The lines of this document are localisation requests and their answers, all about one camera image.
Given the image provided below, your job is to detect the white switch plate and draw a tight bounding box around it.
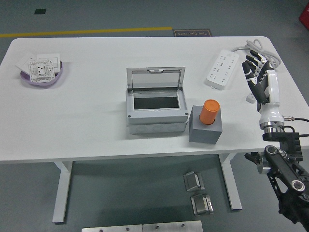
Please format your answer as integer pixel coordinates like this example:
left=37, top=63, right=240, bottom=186
left=36, top=53, right=61, bottom=73

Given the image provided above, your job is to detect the dark floor sign with text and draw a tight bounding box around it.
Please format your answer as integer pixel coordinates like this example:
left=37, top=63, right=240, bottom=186
left=172, top=29, right=212, bottom=38

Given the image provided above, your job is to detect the robot right hand white black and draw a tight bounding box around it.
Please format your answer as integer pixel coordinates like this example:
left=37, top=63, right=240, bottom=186
left=241, top=50, right=283, bottom=126

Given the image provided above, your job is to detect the purple bowl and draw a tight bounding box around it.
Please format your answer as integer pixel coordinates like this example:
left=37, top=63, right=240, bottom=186
left=19, top=60, right=64, bottom=88

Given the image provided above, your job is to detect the large metal floor block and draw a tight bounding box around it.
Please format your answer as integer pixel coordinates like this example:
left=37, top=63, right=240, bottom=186
left=190, top=192, right=214, bottom=216

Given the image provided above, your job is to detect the grey junction box clear lid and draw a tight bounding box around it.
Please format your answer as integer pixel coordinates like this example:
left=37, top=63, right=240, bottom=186
left=125, top=67, right=189, bottom=135

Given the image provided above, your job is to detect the red object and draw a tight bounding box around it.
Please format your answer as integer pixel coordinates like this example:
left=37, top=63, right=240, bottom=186
left=298, top=4, right=309, bottom=25

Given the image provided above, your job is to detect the white printed socket panel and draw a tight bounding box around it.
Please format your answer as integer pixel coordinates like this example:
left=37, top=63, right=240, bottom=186
left=27, top=58, right=54, bottom=84

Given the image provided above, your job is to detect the white power strip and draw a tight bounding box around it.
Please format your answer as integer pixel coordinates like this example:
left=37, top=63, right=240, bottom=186
left=205, top=49, right=239, bottom=90

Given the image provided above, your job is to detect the small metal floor block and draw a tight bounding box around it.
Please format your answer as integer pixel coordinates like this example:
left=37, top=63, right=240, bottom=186
left=183, top=171, right=205, bottom=192

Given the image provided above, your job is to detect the grey power cord with plug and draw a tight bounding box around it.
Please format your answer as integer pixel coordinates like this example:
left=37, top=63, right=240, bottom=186
left=230, top=39, right=282, bottom=104

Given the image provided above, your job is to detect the white table leg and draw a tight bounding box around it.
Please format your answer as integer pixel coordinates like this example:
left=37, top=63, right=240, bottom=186
left=52, top=160, right=73, bottom=223
left=218, top=153, right=242, bottom=211

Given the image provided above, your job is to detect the orange cylinder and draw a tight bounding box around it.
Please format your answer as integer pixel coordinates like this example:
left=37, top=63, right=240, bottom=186
left=198, top=99, right=221, bottom=126

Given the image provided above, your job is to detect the grey cube with round hole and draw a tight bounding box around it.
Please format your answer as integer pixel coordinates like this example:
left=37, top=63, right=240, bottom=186
left=188, top=105, right=223, bottom=145

